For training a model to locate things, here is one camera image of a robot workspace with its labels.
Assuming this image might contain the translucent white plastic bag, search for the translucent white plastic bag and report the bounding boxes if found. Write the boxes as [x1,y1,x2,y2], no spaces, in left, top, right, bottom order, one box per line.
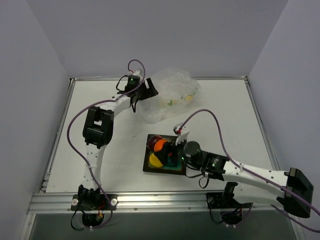
[136,68,201,124]

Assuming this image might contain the orange fake fruit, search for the orange fake fruit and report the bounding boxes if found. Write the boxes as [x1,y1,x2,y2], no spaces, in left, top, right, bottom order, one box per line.
[153,139,168,152]

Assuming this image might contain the yellow fake fruit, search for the yellow fake fruit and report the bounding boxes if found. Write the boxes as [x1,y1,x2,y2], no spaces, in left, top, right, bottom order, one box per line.
[149,153,164,168]

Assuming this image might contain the dark brown fake fruit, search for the dark brown fake fruit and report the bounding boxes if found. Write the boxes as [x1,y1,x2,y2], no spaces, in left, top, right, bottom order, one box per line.
[146,135,162,151]

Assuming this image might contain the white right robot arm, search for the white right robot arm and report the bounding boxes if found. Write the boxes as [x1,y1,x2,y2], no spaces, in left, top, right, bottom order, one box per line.
[153,140,314,219]

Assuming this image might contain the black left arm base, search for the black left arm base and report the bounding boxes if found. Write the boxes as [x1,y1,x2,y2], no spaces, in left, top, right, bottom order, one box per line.
[70,185,118,231]

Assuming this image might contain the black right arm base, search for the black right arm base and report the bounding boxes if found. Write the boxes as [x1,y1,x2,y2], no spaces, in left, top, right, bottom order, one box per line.
[206,182,253,228]

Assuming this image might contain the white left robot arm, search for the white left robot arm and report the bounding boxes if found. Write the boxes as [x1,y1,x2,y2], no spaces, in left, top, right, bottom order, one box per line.
[78,74,159,210]

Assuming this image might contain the teal square ceramic plate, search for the teal square ceramic plate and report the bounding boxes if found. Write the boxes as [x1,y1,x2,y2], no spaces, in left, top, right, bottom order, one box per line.
[142,134,186,176]

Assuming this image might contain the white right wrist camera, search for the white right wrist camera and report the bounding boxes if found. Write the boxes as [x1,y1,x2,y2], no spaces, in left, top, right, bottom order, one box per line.
[173,123,190,146]

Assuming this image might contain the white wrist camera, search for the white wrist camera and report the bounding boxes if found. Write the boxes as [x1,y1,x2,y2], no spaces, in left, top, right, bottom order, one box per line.
[132,69,145,79]
[173,123,190,146]

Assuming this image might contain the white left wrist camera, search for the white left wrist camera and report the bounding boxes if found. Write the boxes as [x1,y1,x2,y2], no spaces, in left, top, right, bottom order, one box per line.
[132,69,145,79]

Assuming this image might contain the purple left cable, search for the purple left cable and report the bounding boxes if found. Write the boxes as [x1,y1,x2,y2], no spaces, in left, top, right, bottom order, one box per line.
[66,59,146,230]

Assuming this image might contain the purple cable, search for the purple cable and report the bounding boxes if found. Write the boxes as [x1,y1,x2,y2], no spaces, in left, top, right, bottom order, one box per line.
[173,108,320,233]
[66,59,146,230]

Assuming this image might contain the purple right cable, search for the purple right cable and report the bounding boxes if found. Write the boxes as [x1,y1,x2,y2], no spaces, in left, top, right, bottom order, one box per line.
[173,108,320,233]

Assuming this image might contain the aluminium front rail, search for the aluminium front rail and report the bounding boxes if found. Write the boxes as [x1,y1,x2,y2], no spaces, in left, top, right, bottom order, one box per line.
[27,185,283,214]

